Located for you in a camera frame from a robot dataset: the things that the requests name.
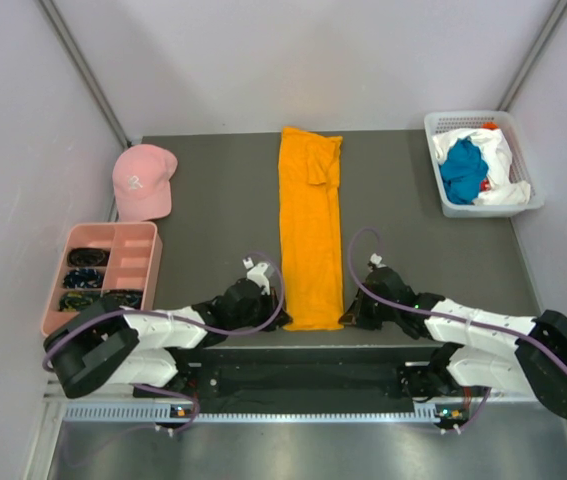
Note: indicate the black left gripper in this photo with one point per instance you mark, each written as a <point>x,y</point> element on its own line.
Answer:
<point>272,307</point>

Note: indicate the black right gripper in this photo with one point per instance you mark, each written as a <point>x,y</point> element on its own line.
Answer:
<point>357,315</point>

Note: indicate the orange t shirt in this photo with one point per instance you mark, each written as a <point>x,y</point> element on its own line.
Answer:
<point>309,173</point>

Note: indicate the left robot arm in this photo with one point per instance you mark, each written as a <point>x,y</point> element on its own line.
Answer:
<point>110,343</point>

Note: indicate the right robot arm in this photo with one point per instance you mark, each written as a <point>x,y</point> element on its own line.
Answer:
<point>520,354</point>

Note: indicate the dark patterned socks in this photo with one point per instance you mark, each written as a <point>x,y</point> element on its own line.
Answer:
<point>125,297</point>

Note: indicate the pink divided organizer tray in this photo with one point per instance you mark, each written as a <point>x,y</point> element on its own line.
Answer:
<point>135,254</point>

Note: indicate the pink baseball cap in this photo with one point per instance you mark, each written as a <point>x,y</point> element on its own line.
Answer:
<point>141,181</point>

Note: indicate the blue patterned socks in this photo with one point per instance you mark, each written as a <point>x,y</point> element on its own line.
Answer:
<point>83,278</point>

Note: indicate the green patterned socks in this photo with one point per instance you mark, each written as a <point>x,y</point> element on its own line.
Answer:
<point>77,300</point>

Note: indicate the black folded socks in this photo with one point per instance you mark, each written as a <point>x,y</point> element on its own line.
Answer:
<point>87,257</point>

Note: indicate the blue t shirt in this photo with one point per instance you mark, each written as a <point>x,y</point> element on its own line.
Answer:
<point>463,172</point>

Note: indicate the white t shirt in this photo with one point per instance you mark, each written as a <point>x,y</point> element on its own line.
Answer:
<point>497,189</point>

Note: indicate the white plastic laundry basket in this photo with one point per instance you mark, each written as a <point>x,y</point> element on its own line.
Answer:
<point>440,122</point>

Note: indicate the orange garment in basket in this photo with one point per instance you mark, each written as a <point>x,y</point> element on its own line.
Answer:
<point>490,126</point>

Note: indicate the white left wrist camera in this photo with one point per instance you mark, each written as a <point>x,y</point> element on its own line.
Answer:
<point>259,273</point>

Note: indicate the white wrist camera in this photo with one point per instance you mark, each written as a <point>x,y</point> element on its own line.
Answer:
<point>259,273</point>
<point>376,261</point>

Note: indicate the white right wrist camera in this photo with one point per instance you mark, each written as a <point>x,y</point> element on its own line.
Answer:
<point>376,261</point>

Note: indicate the aluminium frame rail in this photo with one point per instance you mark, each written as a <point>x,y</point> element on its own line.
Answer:
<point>125,403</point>

